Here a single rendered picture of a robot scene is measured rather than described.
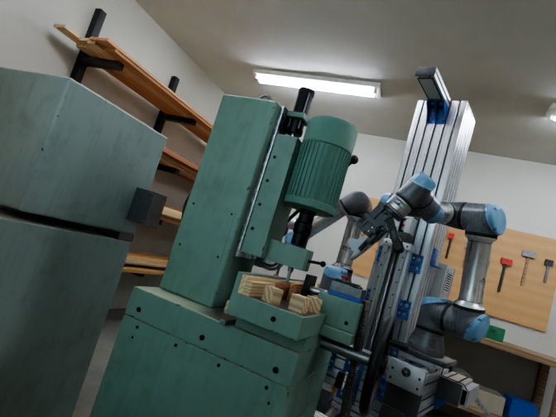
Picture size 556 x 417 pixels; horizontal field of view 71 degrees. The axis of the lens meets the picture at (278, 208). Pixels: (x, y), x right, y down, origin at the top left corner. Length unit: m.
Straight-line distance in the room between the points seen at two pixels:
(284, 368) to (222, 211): 0.54
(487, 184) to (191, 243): 3.82
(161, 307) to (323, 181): 0.63
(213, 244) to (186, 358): 0.36
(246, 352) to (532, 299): 3.79
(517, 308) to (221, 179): 3.72
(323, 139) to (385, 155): 3.55
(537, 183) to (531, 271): 0.91
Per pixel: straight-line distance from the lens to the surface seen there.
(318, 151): 1.27
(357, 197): 2.02
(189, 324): 1.21
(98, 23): 3.57
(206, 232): 1.33
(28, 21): 3.30
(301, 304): 1.05
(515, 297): 4.59
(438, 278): 2.23
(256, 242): 1.28
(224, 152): 1.37
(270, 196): 1.30
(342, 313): 1.21
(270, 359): 1.10
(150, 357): 1.29
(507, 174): 4.79
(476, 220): 1.70
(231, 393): 1.16
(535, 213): 4.74
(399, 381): 1.68
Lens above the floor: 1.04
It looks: 6 degrees up
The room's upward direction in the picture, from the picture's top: 17 degrees clockwise
